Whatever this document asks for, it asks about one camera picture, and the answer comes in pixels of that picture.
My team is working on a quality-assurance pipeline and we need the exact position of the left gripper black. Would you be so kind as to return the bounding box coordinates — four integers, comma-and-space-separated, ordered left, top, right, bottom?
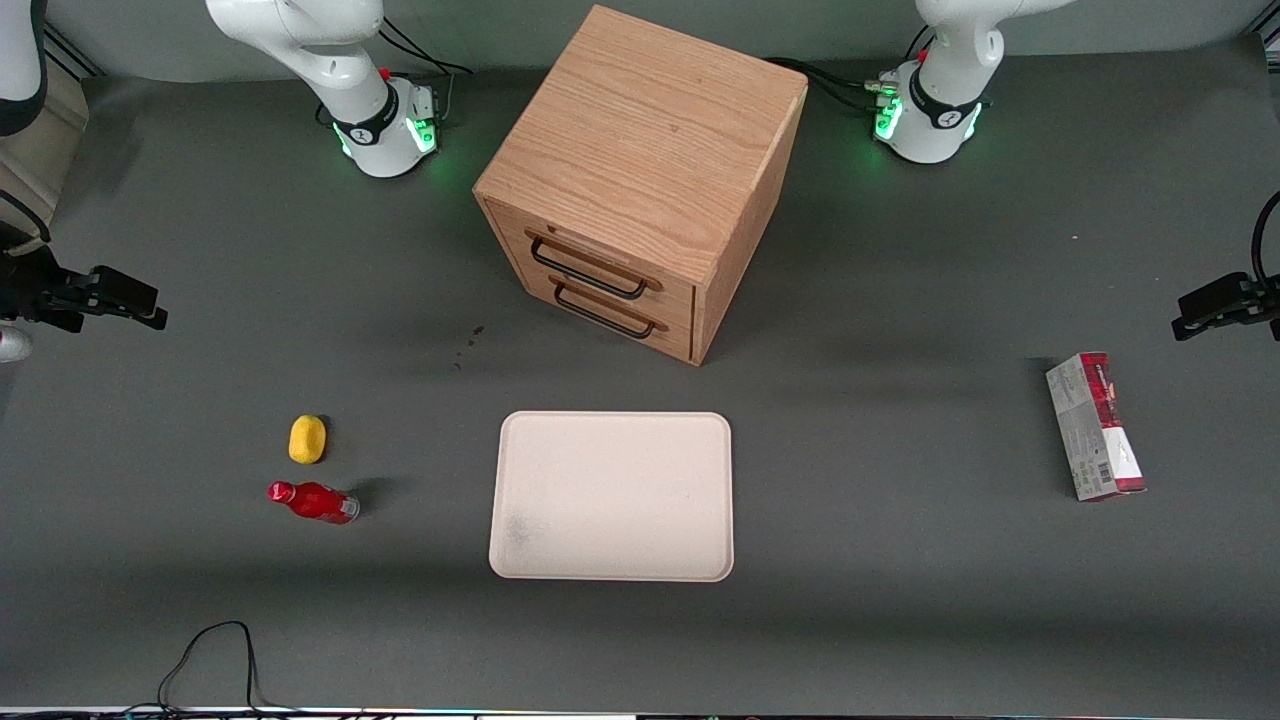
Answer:
1171, 272, 1280, 343

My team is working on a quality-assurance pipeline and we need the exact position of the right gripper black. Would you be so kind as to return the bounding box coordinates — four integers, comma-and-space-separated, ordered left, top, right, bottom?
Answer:
0, 225, 170, 335

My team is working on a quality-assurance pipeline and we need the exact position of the red coke bottle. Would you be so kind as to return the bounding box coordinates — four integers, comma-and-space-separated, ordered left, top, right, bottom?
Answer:
266, 480, 361, 526

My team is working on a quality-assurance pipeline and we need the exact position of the cream plastic tray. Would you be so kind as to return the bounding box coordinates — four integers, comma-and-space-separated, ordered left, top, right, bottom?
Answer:
488, 410, 736, 583

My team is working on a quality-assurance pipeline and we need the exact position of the red plaid cookie box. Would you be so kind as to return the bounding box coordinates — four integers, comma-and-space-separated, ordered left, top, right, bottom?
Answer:
1045, 351, 1148, 504

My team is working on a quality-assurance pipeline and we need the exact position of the yellow toy lemon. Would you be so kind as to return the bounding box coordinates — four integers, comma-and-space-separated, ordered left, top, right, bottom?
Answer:
288, 415, 329, 466

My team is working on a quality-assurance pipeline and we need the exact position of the wooden drawer cabinet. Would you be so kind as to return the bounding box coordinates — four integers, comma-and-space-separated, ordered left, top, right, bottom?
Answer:
473, 5, 809, 368

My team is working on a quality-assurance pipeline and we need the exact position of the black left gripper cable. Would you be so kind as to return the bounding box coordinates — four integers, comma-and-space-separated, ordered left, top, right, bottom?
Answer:
1251, 190, 1280, 293

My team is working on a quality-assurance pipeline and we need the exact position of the thin black looped cable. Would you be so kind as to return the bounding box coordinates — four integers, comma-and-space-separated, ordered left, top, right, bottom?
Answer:
125, 620, 301, 720

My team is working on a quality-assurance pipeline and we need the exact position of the black right arm base cable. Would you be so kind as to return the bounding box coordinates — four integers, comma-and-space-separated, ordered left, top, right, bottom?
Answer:
376, 16, 475, 126

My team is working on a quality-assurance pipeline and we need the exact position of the black arm base cable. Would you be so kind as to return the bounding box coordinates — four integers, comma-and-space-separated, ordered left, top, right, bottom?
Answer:
376, 16, 475, 126
764, 26, 936, 113

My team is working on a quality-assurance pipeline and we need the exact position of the black left arm base cable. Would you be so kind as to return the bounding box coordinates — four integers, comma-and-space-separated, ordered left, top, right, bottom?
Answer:
764, 26, 936, 113

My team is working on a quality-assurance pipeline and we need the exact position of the wooden drawer with black handle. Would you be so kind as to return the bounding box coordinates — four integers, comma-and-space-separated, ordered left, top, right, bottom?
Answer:
488, 203, 698, 323
520, 268, 697, 363

